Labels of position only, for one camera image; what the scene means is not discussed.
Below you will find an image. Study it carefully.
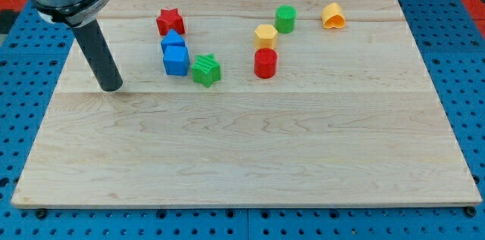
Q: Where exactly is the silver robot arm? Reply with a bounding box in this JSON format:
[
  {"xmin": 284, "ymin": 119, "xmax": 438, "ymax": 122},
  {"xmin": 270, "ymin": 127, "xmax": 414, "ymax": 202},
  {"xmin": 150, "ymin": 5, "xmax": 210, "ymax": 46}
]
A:
[{"xmin": 32, "ymin": 0, "xmax": 123, "ymax": 92}]

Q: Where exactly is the green star block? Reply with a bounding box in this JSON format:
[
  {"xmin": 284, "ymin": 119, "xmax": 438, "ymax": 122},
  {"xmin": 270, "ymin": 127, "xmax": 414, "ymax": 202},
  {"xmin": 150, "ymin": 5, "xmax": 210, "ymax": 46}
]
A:
[{"xmin": 191, "ymin": 53, "xmax": 221, "ymax": 88}]

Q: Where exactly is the blue pentagon block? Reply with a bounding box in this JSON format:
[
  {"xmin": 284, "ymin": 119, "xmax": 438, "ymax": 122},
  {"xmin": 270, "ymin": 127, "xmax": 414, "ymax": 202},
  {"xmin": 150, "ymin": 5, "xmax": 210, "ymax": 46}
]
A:
[{"xmin": 161, "ymin": 29, "xmax": 186, "ymax": 53}]

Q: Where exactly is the yellow hexagon block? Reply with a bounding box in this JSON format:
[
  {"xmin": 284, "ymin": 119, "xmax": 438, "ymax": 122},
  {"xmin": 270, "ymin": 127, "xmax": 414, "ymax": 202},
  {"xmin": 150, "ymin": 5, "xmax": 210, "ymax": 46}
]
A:
[{"xmin": 254, "ymin": 24, "xmax": 278, "ymax": 49}]

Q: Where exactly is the blue cube block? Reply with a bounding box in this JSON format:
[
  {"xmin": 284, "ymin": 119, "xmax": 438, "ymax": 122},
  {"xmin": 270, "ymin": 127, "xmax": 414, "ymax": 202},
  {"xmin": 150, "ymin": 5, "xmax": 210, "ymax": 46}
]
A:
[{"xmin": 163, "ymin": 45, "xmax": 190, "ymax": 76}]

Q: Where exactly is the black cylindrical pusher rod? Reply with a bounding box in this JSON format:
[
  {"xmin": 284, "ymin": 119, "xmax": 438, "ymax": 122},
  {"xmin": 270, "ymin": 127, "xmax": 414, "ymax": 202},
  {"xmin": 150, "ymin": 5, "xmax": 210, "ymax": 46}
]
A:
[{"xmin": 72, "ymin": 20, "xmax": 123, "ymax": 92}]

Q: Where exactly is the light wooden board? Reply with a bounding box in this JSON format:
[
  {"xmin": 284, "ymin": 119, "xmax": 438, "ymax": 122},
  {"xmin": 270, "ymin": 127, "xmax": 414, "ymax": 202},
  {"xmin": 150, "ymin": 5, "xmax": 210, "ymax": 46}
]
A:
[{"xmin": 11, "ymin": 0, "xmax": 482, "ymax": 209}]

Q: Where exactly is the red cylinder block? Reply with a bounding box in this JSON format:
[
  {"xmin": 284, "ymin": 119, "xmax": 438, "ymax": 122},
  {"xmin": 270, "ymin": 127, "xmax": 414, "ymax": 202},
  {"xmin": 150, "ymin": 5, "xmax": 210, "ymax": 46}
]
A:
[{"xmin": 254, "ymin": 48, "xmax": 277, "ymax": 79}]

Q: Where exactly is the green cylinder block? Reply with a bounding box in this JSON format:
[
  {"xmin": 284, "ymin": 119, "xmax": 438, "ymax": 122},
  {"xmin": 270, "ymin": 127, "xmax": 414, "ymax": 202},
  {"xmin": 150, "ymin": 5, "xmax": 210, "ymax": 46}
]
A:
[{"xmin": 274, "ymin": 5, "xmax": 296, "ymax": 34}]

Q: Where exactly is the red star block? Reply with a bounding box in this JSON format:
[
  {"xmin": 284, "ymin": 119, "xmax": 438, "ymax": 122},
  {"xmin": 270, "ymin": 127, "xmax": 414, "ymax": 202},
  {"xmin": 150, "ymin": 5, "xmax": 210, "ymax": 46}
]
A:
[{"xmin": 156, "ymin": 8, "xmax": 186, "ymax": 36}]

